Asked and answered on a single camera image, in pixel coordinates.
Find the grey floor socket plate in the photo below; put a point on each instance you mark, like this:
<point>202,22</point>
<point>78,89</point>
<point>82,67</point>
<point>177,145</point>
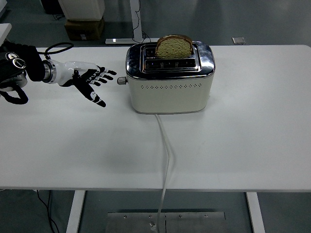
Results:
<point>238,40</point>

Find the brown bread slice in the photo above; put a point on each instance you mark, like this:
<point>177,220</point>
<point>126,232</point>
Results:
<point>174,48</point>

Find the grey metal plate with screws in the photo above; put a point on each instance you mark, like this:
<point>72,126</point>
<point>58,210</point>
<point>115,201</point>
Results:
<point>194,223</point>

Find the brown cardboard box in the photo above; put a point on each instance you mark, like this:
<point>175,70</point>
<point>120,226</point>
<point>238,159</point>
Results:
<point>83,30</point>

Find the cream chrome two-slot toaster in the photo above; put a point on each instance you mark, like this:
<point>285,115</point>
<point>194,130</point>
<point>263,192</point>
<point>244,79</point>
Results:
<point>167,97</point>

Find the white appliance housing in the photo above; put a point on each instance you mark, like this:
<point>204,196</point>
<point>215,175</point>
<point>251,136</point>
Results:
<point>81,8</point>

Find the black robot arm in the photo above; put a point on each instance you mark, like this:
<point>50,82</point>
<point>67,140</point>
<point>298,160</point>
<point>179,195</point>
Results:
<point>29,63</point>

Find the grey toaster lever knob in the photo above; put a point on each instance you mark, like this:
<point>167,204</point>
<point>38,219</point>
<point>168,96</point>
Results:
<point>121,80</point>

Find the white desk leg with foot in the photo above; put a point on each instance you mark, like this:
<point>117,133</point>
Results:
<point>135,19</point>

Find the white table leg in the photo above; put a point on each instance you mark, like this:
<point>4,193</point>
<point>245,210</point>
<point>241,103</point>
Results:
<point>254,211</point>
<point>75,211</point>

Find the black equipment base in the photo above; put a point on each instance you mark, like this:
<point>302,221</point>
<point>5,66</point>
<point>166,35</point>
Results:
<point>51,6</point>

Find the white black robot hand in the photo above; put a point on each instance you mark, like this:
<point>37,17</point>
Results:
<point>64,72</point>

